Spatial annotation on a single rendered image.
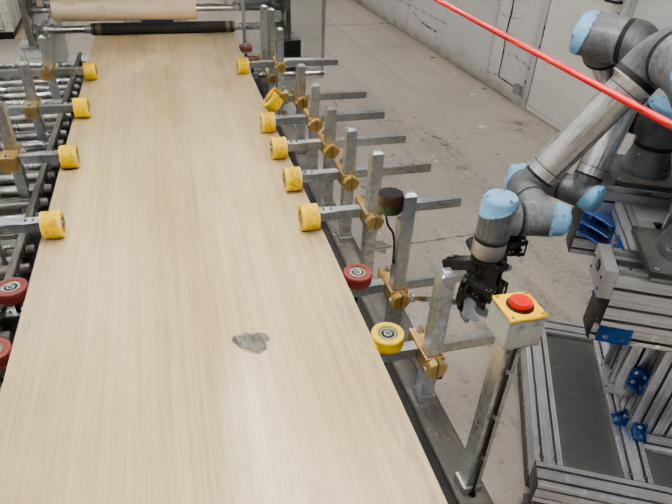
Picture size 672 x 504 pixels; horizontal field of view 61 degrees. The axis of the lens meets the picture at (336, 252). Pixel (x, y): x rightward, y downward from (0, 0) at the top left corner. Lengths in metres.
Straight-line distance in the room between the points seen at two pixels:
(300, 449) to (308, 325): 0.35
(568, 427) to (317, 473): 1.31
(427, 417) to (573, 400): 0.98
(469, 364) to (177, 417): 1.69
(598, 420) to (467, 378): 0.57
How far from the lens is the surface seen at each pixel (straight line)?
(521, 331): 1.03
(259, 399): 1.25
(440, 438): 1.47
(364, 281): 1.55
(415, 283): 1.65
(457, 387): 2.57
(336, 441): 1.18
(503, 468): 2.36
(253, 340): 1.35
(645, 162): 2.06
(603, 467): 2.22
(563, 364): 2.50
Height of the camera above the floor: 1.84
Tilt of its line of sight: 35 degrees down
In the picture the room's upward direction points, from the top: 3 degrees clockwise
